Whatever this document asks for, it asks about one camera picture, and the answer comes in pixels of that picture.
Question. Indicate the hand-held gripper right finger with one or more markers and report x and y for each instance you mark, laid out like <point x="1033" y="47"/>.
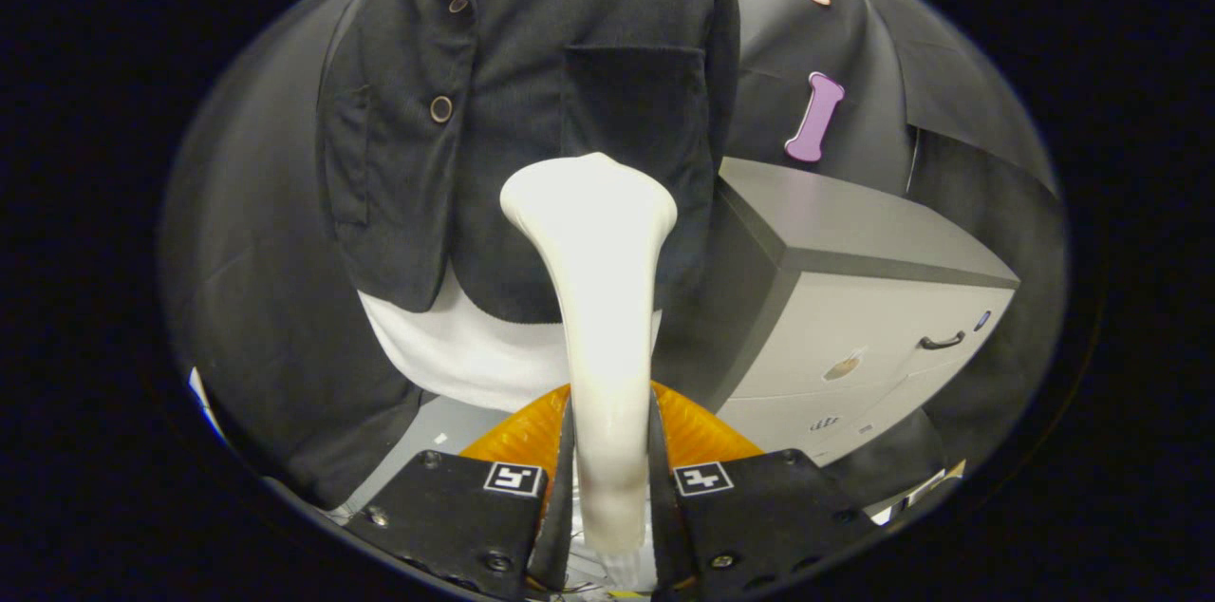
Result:
<point x="759" y="526"/>

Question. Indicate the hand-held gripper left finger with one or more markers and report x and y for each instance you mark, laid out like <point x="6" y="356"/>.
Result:
<point x="446" y="517"/>

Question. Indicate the white shirt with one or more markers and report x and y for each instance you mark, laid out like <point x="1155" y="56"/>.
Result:
<point x="456" y="355"/>

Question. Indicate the white garment steamer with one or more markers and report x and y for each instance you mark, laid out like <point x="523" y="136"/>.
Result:
<point x="598" y="298"/>

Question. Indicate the black jacket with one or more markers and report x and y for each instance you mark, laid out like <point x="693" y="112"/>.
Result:
<point x="532" y="108"/>

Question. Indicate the grey cabinet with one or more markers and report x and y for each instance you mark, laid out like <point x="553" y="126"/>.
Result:
<point x="854" y="241"/>

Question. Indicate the black backdrop cloth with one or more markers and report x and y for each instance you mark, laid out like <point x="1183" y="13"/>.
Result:
<point x="256" y="251"/>

